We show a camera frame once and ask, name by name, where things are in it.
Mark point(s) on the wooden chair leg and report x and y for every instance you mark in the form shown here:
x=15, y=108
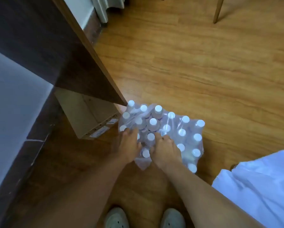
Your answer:
x=218, y=9

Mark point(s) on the person's left fingers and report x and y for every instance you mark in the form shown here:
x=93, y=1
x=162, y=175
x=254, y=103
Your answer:
x=130, y=134

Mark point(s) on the dark wooden desk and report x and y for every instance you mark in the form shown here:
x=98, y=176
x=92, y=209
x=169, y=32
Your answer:
x=37, y=33

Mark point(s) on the person's left forearm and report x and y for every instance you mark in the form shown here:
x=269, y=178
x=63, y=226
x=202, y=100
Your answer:
x=85, y=197

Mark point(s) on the person's white garment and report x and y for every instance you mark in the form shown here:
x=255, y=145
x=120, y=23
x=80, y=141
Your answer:
x=260, y=187

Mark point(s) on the person's right forearm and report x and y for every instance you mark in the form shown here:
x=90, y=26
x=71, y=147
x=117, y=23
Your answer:
x=203, y=199

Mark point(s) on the person's right fingers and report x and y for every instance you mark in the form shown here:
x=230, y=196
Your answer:
x=165, y=140

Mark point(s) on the person's right hand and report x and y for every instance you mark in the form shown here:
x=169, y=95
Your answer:
x=165, y=153

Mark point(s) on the person's white shoe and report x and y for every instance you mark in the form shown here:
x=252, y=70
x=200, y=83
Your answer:
x=115, y=218
x=172, y=218

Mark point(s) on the shrink-wrapped pack of water bottles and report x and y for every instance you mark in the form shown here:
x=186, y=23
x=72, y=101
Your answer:
x=180, y=137

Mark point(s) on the person's left hand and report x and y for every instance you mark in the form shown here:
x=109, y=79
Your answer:
x=126, y=147

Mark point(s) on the person's left white shoe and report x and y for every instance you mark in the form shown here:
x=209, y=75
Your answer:
x=115, y=218

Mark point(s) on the white curtain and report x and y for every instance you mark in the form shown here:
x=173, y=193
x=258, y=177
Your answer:
x=104, y=7

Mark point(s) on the person's right white shoe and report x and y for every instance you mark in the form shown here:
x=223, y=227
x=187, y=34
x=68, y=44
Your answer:
x=172, y=218

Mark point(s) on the open cardboard box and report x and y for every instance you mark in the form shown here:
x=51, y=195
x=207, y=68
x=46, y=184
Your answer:
x=85, y=113

